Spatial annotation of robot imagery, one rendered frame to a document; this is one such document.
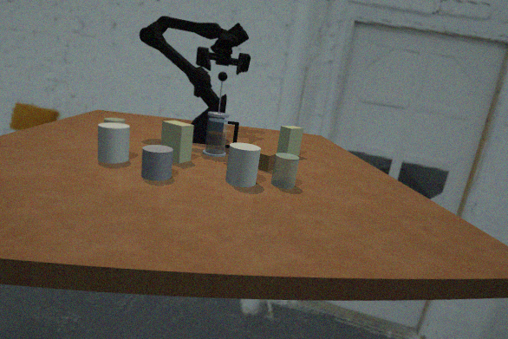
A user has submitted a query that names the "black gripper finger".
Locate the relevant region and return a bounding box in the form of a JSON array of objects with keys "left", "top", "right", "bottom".
[
  {"left": 200, "top": 50, "right": 211, "bottom": 71},
  {"left": 236, "top": 56, "right": 247, "bottom": 75}
]

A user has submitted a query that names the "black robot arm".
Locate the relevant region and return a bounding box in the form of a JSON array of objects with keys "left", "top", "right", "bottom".
[{"left": 140, "top": 16, "right": 249, "bottom": 108}]

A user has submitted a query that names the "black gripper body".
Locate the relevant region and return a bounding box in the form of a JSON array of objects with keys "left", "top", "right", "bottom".
[{"left": 196, "top": 46, "right": 251, "bottom": 72}]

